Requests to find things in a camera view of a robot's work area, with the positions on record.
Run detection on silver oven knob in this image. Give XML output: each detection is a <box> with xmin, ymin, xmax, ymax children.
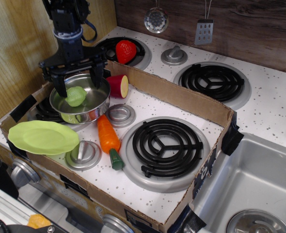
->
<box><xmin>11</xmin><ymin>159</ymin><xmax>41</xmax><ymax>188</ymax></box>
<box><xmin>101</xmin><ymin>214</ymin><xmax>128</xmax><ymax>233</ymax></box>

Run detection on light green toy broccoli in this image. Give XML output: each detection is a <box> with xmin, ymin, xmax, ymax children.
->
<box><xmin>65</xmin><ymin>86</ymin><xmax>87</xmax><ymax>107</ymax></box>

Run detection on silver oven knob middle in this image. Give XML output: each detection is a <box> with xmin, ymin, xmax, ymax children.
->
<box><xmin>101</xmin><ymin>214</ymin><xmax>128</xmax><ymax>233</ymax></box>

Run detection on silver stove knob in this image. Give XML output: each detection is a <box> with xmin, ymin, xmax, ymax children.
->
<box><xmin>65</xmin><ymin>140</ymin><xmax>101</xmax><ymax>171</ymax></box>
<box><xmin>161</xmin><ymin>46</ymin><xmax>188</xmax><ymax>66</ymax></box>
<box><xmin>106</xmin><ymin>104</ymin><xmax>136</xmax><ymax>128</ymax></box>

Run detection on hanging silver slotted spatula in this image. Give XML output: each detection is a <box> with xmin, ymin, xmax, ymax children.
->
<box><xmin>194</xmin><ymin>0</ymin><xmax>214</xmax><ymax>46</ymax></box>

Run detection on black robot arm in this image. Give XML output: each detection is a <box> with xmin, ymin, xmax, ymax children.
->
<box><xmin>39</xmin><ymin>0</ymin><xmax>107</xmax><ymax>97</ymax></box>

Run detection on black front right burner coil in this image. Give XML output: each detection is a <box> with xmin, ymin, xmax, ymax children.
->
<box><xmin>132</xmin><ymin>119</ymin><xmax>204</xmax><ymax>178</ymax></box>

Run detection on orange toy carrot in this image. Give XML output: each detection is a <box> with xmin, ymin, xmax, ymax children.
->
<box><xmin>97</xmin><ymin>115</ymin><xmax>124</xmax><ymax>170</ymax></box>

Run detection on silver back stove knob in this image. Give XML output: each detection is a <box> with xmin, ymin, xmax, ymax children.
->
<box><xmin>161</xmin><ymin>46</ymin><xmax>188</xmax><ymax>66</ymax></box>

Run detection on red halved toy fruit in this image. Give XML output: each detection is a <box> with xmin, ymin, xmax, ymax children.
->
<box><xmin>106</xmin><ymin>75</ymin><xmax>129</xmax><ymax>99</ymax></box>

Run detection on red toy strawberry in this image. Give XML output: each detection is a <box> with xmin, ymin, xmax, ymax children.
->
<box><xmin>115</xmin><ymin>40</ymin><xmax>137</xmax><ymax>64</ymax></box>

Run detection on black back right burner coil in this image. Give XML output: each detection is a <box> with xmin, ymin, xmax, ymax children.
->
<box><xmin>177</xmin><ymin>64</ymin><xmax>245</xmax><ymax>102</ymax></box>

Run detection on silver sink drain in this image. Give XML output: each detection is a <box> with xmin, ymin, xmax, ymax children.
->
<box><xmin>226</xmin><ymin>209</ymin><xmax>286</xmax><ymax>233</ymax></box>

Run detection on silver front stove knob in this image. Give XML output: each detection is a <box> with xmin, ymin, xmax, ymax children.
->
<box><xmin>65</xmin><ymin>140</ymin><xmax>101</xmax><ymax>171</ymax></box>

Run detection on brown cardboard fence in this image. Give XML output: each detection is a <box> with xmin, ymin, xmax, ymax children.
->
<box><xmin>0</xmin><ymin>62</ymin><xmax>236</xmax><ymax>233</ymax></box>

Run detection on orange object bottom left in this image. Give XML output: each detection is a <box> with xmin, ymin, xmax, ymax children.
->
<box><xmin>27</xmin><ymin>214</ymin><xmax>51</xmax><ymax>229</ymax></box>

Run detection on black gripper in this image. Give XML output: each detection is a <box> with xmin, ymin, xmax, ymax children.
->
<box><xmin>39</xmin><ymin>30</ymin><xmax>107</xmax><ymax>97</ymax></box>

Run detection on black back left burner coil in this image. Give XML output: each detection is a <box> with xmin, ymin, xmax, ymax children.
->
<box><xmin>97</xmin><ymin>37</ymin><xmax>145</xmax><ymax>64</ymax></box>

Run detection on black burner coil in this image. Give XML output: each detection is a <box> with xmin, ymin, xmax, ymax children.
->
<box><xmin>35</xmin><ymin>97</ymin><xmax>64</xmax><ymax>123</ymax></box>
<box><xmin>97</xmin><ymin>37</ymin><xmax>145</xmax><ymax>64</ymax></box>
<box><xmin>177</xmin><ymin>64</ymin><xmax>245</xmax><ymax>102</ymax></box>
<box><xmin>132</xmin><ymin>119</ymin><xmax>204</xmax><ymax>178</ymax></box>

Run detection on black front left burner coil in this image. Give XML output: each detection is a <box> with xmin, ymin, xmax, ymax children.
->
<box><xmin>35</xmin><ymin>97</ymin><xmax>64</xmax><ymax>123</ymax></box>

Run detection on light green plastic plate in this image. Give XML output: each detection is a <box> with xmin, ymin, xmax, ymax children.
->
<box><xmin>8</xmin><ymin>120</ymin><xmax>79</xmax><ymax>155</ymax></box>

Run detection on silver oven knob left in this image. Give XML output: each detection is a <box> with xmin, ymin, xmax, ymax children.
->
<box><xmin>11</xmin><ymin>159</ymin><xmax>41</xmax><ymax>188</ymax></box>

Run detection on hanging silver strainer ladle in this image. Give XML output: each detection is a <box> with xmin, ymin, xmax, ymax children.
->
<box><xmin>143</xmin><ymin>0</ymin><xmax>169</xmax><ymax>34</ymax></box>

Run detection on silver centre stove knob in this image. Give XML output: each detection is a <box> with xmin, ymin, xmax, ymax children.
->
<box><xmin>106</xmin><ymin>104</ymin><xmax>136</xmax><ymax>128</ymax></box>

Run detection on silver metal sink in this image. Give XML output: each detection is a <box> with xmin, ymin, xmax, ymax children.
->
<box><xmin>193</xmin><ymin>133</ymin><xmax>286</xmax><ymax>233</ymax></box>

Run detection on silver metal pot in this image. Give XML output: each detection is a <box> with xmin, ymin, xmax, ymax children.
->
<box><xmin>49</xmin><ymin>74</ymin><xmax>111</xmax><ymax>124</ymax></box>

